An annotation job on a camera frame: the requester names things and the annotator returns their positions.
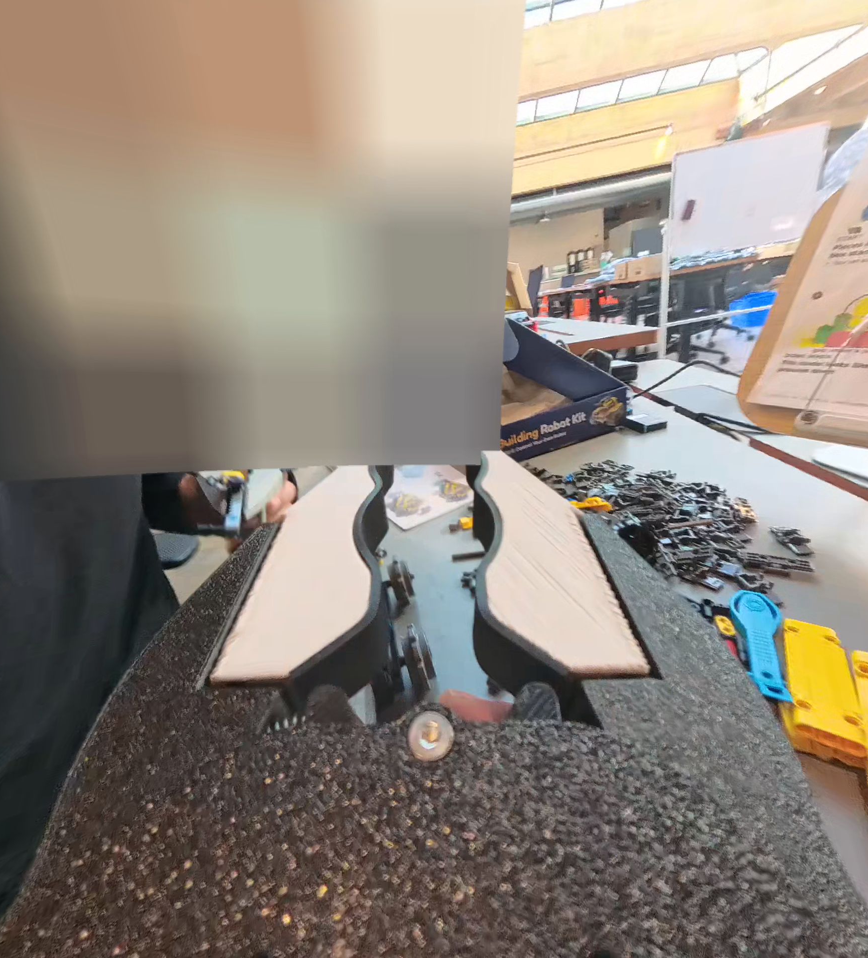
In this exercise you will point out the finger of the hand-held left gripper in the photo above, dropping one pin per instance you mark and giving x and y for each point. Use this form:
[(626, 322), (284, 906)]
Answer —
[(263, 490)]

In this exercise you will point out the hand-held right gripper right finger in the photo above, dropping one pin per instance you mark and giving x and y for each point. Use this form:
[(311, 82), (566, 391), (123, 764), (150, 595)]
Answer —
[(553, 584)]

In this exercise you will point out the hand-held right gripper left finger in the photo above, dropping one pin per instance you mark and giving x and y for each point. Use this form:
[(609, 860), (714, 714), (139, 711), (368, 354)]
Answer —
[(306, 584)]

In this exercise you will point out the grey toothed rack brick assembly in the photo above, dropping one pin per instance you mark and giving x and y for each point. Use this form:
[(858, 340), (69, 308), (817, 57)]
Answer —
[(231, 509)]

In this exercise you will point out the yellow brick toy vehicle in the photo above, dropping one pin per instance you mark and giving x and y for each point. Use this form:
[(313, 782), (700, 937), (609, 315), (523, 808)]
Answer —
[(411, 651)]

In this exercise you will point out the person's left forearm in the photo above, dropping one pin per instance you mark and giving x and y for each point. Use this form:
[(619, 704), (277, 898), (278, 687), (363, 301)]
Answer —
[(168, 501)]

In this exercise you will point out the grey desk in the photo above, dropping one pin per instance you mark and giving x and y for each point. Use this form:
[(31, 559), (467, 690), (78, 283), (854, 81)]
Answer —
[(838, 531)]

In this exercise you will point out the person's left hand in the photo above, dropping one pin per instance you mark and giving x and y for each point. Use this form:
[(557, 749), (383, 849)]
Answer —
[(288, 505)]

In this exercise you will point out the person's right hand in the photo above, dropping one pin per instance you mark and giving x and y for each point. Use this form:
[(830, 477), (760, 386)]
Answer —
[(479, 707)]

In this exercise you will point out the pile of loose brick pieces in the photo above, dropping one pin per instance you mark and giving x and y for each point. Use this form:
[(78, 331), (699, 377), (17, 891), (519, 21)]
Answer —
[(666, 516)]

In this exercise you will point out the instruction booklet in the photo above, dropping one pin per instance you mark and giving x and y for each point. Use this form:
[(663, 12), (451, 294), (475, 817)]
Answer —
[(419, 501)]

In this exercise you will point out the blue cardboard kit box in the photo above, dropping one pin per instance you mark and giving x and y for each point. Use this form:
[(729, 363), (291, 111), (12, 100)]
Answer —
[(553, 430)]

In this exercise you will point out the black power adapter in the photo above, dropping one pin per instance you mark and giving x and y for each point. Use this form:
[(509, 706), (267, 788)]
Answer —
[(645, 423)]

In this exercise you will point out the blue brick separator tool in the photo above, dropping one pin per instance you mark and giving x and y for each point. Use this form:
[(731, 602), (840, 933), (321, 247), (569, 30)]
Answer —
[(759, 644)]

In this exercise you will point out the wooden table with black legs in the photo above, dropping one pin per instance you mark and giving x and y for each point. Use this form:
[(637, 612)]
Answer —
[(598, 333)]

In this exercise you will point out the person's black clothed torso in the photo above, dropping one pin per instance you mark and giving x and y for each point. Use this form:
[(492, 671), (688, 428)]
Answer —
[(29, 673)]

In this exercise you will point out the small blue bin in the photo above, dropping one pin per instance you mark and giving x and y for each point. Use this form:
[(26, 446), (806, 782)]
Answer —
[(752, 311)]

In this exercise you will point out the long wooden background table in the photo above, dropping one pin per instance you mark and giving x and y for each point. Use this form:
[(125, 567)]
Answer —
[(703, 266)]

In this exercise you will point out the wooden board with instruction sheet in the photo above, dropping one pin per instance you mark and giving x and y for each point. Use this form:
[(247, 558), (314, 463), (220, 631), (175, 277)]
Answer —
[(838, 337)]

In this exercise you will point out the whiteboard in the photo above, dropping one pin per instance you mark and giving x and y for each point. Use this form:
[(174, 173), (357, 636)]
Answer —
[(741, 187)]

